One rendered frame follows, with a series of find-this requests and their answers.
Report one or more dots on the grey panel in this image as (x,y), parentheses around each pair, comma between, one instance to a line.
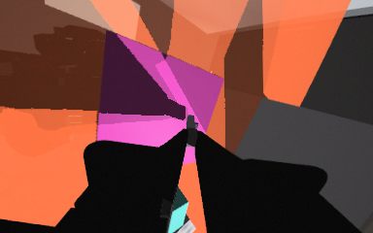
(340,146)

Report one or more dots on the translucent pink square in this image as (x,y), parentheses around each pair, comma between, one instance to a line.
(146,95)

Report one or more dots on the teal cube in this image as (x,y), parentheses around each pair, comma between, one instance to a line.
(179,212)

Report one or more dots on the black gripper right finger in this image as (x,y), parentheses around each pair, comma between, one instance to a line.
(226,181)

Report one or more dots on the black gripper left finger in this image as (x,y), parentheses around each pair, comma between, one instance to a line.
(119,162)

